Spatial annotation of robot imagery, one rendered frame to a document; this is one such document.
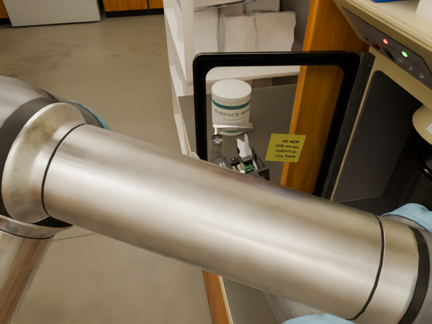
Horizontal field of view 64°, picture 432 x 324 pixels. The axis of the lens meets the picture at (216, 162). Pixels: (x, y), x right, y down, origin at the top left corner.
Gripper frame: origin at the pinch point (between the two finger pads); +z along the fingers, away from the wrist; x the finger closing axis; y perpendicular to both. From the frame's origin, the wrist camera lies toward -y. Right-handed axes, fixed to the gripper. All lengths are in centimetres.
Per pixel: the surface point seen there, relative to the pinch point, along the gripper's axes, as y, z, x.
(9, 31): -104, 477, 136
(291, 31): -30, 97, -68
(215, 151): -8.2, 10.2, -2.1
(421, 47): 20.5, -17.3, -20.0
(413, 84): 8.0, -8.5, -30.6
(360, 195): -28.4, 0.2, -33.6
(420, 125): 1.8, -11.5, -31.1
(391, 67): 8.1, -2.7, -31.4
